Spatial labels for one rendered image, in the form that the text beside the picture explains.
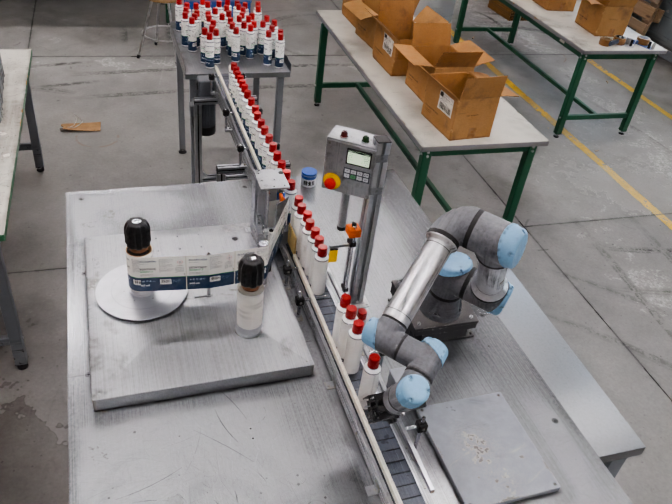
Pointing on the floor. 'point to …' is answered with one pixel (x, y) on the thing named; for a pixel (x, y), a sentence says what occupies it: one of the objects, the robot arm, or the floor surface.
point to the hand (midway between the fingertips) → (379, 412)
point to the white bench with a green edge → (14, 71)
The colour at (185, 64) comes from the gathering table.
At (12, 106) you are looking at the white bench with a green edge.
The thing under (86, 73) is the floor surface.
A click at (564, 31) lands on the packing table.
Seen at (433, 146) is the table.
